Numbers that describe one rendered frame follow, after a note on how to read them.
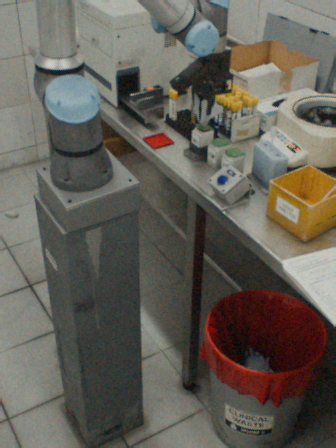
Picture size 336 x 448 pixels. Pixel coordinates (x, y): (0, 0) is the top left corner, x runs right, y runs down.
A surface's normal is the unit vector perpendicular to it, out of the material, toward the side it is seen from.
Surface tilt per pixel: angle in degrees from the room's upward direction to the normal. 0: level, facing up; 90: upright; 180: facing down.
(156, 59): 90
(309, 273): 0
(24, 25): 90
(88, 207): 90
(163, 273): 0
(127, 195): 90
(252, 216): 0
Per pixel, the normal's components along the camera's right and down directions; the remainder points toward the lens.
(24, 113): 0.51, 0.51
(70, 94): 0.03, -0.69
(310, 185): -0.82, 0.34
